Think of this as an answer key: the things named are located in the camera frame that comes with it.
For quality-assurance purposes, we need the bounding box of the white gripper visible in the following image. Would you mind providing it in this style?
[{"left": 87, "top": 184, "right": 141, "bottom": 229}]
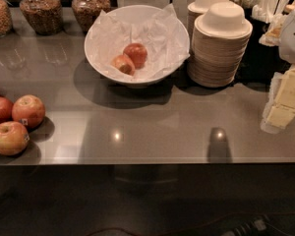
[{"left": 266, "top": 65, "right": 295, "bottom": 129}]

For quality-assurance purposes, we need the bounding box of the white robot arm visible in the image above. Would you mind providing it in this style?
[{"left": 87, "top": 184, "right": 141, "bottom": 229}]
[{"left": 262, "top": 9, "right": 295, "bottom": 133}]

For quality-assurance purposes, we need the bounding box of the white paper bowl liner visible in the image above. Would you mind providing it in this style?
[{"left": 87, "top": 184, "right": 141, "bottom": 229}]
[{"left": 87, "top": 3, "right": 191, "bottom": 83}]

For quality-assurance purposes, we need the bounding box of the white ceramic bowl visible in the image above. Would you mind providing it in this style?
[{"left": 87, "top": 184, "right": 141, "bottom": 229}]
[{"left": 84, "top": 4, "right": 191, "bottom": 88}]

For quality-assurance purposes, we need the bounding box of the yellowish red apple in bowl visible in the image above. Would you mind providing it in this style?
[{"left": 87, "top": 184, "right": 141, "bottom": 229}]
[{"left": 111, "top": 54, "right": 136, "bottom": 76}]

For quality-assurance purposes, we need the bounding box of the red apple with sticker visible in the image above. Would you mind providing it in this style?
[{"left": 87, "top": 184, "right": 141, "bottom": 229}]
[{"left": 12, "top": 94, "right": 45, "bottom": 130}]

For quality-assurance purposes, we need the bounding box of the yellow red front apple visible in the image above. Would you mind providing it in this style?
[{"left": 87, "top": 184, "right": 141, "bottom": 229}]
[{"left": 0, "top": 121, "right": 30, "bottom": 156}]

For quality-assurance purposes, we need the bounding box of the dark red apple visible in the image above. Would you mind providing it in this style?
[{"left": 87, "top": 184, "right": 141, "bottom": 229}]
[{"left": 0, "top": 96, "right": 13, "bottom": 124}]

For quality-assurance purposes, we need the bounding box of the front stack of paper bowls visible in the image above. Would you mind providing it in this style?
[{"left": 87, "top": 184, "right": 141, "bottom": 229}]
[{"left": 187, "top": 1, "right": 253, "bottom": 88}]

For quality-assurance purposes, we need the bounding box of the stack of paper bowls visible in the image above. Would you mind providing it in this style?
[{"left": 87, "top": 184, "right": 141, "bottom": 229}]
[
  {"left": 187, "top": 0, "right": 230, "bottom": 40},
  {"left": 187, "top": 1, "right": 253, "bottom": 88}
]

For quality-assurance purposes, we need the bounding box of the rear stack of paper bowls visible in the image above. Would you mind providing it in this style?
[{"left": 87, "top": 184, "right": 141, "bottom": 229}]
[{"left": 187, "top": 0, "right": 230, "bottom": 40}]

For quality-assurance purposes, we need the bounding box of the right glass cereal jar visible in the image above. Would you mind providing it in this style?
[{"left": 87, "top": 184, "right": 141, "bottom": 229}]
[{"left": 71, "top": 0, "right": 111, "bottom": 32}]

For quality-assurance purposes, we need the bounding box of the middle glass cereal jar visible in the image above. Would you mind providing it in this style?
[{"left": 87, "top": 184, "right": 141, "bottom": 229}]
[{"left": 20, "top": 0, "right": 63, "bottom": 35}]

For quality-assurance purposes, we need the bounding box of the black cable plug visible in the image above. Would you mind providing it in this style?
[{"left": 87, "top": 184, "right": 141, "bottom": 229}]
[{"left": 220, "top": 218, "right": 269, "bottom": 236}]

